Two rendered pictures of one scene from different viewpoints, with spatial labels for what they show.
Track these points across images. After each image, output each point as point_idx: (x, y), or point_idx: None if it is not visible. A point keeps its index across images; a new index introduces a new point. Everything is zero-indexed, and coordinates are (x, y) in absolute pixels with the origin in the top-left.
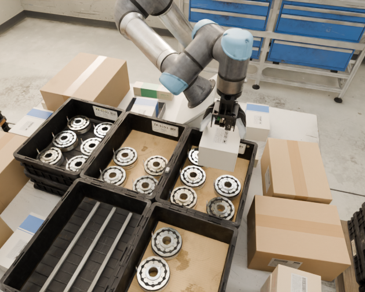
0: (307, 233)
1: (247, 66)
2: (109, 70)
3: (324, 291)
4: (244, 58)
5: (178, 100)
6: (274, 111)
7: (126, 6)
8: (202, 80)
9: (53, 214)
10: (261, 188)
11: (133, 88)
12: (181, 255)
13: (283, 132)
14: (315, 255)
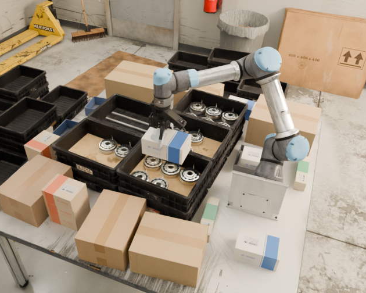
0: (104, 220)
1: (156, 90)
2: (294, 124)
3: (75, 251)
4: (153, 82)
5: (294, 193)
6: (289, 286)
7: (241, 59)
8: (268, 167)
9: (146, 103)
10: None
11: None
12: (115, 159)
13: (248, 283)
14: (88, 219)
